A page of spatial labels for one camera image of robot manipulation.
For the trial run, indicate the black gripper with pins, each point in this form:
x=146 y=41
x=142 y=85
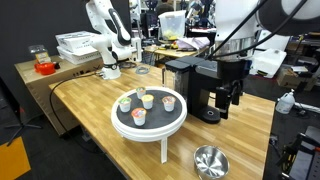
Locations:
x=231 y=71

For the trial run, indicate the stainless steel pot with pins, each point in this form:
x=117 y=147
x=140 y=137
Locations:
x=211 y=165

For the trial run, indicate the idle white robot arm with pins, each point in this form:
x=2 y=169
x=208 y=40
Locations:
x=106 y=46

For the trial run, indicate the working white robot arm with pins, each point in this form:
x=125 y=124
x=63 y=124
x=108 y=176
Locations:
x=233 y=20

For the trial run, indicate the black pod coffee maker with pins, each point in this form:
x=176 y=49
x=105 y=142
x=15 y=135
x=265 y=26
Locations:
x=200 y=86

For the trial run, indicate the white coffee pod cup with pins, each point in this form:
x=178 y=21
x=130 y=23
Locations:
x=139 y=117
x=125 y=104
x=147 y=102
x=169 y=104
x=141 y=92

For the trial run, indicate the white plastic jug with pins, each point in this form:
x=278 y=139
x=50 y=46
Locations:
x=285 y=104

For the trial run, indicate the pale crumpled cloth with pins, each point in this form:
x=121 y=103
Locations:
x=193 y=43

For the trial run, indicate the brown cardboard box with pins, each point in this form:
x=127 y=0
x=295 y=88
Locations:
x=293 y=78

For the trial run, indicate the cluttered wooden workbench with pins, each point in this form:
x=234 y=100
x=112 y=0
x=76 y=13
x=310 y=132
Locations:
x=173 y=52

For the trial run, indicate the white round side table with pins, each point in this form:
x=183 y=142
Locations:
x=156 y=116

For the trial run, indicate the clear plastic storage bin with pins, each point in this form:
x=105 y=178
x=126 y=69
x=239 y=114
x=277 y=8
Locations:
x=171 y=25

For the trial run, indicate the white flat box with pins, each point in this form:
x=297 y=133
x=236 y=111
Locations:
x=76 y=56
x=75 y=40

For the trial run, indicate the red bowl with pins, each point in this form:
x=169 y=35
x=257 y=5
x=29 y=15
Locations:
x=45 y=68

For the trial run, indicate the beige wooden cabinet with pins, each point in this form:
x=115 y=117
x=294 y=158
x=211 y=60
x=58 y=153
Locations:
x=36 y=90

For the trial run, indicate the black tripod stand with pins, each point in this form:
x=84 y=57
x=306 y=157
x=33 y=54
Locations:
x=21 y=126

